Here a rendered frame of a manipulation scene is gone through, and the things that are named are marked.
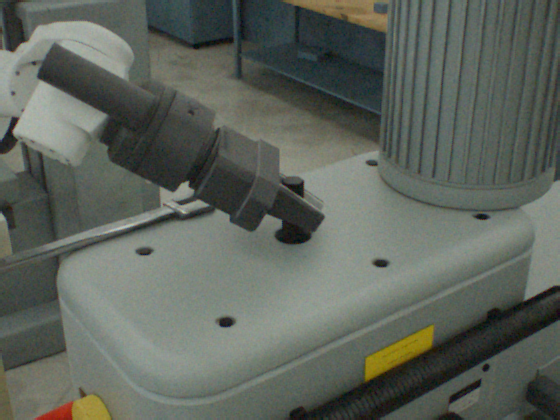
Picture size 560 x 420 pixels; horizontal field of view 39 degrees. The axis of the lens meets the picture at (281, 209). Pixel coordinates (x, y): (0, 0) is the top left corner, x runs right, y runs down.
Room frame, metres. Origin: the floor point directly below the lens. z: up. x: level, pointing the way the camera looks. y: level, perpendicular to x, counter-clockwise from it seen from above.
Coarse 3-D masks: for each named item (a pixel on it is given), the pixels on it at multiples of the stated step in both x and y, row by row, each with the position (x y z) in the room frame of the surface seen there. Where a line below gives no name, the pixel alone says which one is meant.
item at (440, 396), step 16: (480, 368) 0.71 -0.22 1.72; (448, 384) 0.68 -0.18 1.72; (464, 384) 0.69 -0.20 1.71; (480, 384) 0.71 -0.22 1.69; (416, 400) 0.65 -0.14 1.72; (432, 400) 0.66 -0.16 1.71; (448, 400) 0.68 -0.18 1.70; (464, 400) 0.69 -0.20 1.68; (480, 400) 0.71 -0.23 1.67; (400, 416) 0.63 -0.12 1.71; (416, 416) 0.65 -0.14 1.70; (432, 416) 0.66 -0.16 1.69; (464, 416) 0.70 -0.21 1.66
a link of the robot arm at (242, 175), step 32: (160, 128) 0.66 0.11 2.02; (192, 128) 0.67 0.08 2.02; (224, 128) 0.73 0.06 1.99; (160, 160) 0.66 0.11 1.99; (192, 160) 0.66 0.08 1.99; (224, 160) 0.66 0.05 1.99; (256, 160) 0.69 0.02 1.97; (224, 192) 0.66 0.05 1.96; (256, 192) 0.64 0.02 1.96; (256, 224) 0.64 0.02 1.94
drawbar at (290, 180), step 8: (288, 176) 0.71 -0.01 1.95; (296, 176) 0.71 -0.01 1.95; (288, 184) 0.69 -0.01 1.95; (296, 184) 0.69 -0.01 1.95; (304, 184) 0.70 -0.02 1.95; (296, 192) 0.69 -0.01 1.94; (288, 224) 0.69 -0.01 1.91; (288, 232) 0.69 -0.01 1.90; (296, 232) 0.69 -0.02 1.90; (288, 240) 0.69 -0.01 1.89; (296, 240) 0.69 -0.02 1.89
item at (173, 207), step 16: (192, 192) 0.78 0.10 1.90; (160, 208) 0.74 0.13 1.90; (176, 208) 0.74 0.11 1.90; (192, 208) 0.74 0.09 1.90; (208, 208) 0.75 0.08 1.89; (112, 224) 0.71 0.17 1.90; (128, 224) 0.71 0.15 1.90; (144, 224) 0.72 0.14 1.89; (64, 240) 0.68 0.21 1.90; (80, 240) 0.68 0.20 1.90; (96, 240) 0.68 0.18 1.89; (16, 256) 0.65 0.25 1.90; (32, 256) 0.65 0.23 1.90; (48, 256) 0.65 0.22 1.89; (0, 272) 0.62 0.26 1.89
